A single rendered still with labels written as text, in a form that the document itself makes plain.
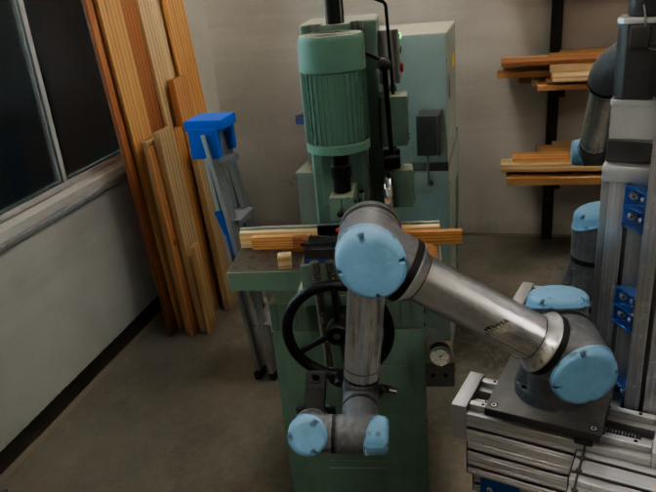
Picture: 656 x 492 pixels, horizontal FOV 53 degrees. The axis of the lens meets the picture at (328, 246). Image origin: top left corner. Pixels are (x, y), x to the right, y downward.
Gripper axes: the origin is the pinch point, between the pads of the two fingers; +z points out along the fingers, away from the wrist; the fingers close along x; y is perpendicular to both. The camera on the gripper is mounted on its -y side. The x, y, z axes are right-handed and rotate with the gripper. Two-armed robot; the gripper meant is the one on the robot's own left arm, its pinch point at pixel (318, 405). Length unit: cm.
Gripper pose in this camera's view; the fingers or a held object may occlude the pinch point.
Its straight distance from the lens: 162.4
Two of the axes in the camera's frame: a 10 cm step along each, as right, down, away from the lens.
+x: 10.0, 0.1, -0.5
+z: 0.5, 1.3, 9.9
